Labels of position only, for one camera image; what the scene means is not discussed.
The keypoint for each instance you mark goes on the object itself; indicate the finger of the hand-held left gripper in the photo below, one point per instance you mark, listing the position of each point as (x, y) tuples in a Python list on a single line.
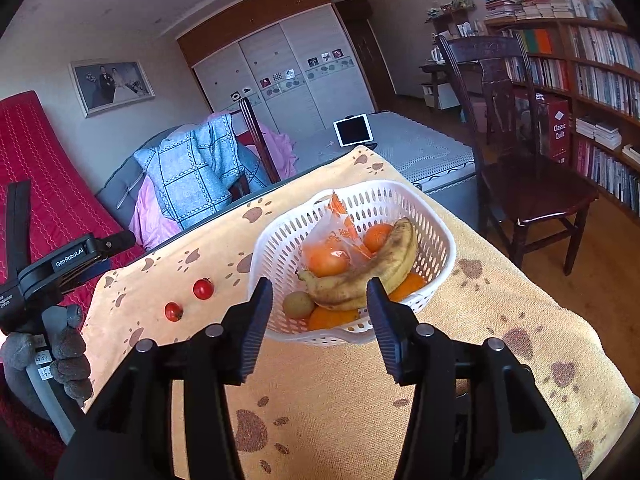
[(117, 243), (19, 220)]

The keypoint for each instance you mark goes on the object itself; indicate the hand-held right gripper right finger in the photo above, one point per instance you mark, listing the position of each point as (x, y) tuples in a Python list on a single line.
[(390, 350)]

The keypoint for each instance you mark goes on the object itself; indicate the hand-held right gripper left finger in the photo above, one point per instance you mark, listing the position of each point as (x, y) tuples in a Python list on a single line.
[(255, 340)]

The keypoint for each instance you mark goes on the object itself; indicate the kiwi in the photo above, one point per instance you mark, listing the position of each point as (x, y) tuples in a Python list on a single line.
[(299, 304)]

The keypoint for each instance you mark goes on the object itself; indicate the large orange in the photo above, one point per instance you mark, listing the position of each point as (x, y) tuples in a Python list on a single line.
[(332, 318)]

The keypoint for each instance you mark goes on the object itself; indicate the small orange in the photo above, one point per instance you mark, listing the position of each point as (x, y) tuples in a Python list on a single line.
[(407, 285)]

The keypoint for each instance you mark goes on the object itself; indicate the spotted banana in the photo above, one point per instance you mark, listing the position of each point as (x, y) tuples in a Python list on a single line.
[(395, 265)]

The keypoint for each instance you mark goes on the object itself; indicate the white plastic basket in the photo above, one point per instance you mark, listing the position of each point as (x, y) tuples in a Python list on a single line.
[(430, 240)]

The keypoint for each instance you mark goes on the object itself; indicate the person's left hand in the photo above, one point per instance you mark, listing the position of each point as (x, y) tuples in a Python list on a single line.
[(70, 355)]

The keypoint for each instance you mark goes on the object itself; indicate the red stitched blanket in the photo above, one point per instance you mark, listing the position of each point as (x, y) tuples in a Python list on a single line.
[(50, 160)]

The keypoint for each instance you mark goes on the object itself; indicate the red tomato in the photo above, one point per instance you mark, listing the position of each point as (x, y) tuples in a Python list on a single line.
[(203, 288)]

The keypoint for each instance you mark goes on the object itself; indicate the yellow paw-print blanket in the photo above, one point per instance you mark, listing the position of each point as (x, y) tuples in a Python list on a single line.
[(325, 400)]

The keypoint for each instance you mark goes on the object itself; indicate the tomato with stem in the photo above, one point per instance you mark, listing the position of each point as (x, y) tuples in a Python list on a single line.
[(173, 311)]

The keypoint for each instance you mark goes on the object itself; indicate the blue plaid cloth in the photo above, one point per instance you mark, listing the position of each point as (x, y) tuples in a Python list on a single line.
[(195, 175)]

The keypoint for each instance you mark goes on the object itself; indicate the framed photo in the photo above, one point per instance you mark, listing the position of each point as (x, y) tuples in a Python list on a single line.
[(112, 87)]

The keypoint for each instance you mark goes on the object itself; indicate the brown wooden chair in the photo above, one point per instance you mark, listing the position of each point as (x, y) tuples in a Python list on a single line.
[(257, 145)]

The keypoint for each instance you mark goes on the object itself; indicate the grey bed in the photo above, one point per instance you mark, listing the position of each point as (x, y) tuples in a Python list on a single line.
[(410, 150)]

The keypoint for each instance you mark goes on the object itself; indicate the dark carved wooden chair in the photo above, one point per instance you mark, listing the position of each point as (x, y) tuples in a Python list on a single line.
[(530, 185)]

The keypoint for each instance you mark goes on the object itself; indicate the white tablet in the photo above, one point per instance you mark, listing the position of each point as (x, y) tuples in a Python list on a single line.
[(353, 130)]

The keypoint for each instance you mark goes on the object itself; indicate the white wardrobe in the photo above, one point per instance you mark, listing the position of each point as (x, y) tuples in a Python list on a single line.
[(280, 60)]

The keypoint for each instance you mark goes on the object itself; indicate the red box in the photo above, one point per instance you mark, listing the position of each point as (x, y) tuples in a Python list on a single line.
[(556, 130)]

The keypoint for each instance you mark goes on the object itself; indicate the cluttered wooden desk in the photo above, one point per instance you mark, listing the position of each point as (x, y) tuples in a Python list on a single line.
[(450, 75)]

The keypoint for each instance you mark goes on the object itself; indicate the brown door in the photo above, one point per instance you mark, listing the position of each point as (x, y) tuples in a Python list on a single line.
[(367, 50)]

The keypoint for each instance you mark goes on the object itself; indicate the wooden bookshelf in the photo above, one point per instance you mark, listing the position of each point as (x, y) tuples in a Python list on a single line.
[(566, 50)]

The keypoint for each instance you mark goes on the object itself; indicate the rows of shelved books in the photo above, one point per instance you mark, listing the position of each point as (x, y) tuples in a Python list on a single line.
[(600, 45)]

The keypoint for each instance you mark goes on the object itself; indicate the stack of books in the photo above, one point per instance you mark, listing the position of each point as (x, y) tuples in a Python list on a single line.
[(540, 5)]

